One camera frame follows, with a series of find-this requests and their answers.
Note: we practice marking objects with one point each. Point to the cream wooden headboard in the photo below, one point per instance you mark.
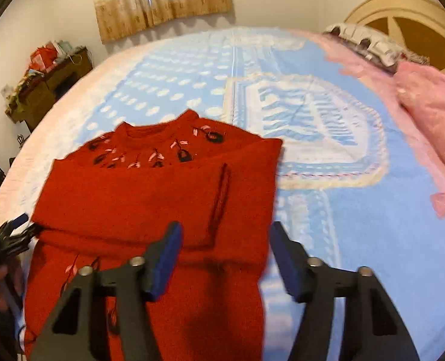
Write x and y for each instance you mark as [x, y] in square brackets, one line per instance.
[414, 26]

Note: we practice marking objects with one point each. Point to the dark wooden desk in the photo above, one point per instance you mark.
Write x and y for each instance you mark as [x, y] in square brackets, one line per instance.
[45, 90]

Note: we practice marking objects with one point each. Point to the pink blanket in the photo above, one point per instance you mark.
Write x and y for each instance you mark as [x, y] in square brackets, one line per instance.
[433, 101]

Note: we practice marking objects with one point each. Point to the blue printed blanket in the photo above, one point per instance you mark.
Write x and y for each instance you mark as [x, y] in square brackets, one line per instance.
[358, 233]

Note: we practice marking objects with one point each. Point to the red knitted sweater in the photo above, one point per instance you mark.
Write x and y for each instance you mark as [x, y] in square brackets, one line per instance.
[132, 195]

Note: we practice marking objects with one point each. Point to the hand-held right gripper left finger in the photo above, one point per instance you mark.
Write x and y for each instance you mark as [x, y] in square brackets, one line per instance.
[166, 259]

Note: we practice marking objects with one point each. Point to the red gift bag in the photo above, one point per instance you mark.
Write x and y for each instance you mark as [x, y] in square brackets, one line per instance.
[43, 59]

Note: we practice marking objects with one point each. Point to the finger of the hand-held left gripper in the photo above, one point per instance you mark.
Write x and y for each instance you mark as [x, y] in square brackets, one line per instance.
[20, 219]

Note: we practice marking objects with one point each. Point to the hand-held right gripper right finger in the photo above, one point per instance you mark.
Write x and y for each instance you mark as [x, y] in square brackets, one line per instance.
[286, 263]

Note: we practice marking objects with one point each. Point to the beige patterned curtain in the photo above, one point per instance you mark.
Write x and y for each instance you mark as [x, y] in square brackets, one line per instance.
[151, 3]

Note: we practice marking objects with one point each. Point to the pale teal box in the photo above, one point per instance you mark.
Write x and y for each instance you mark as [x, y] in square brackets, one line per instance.
[62, 47]

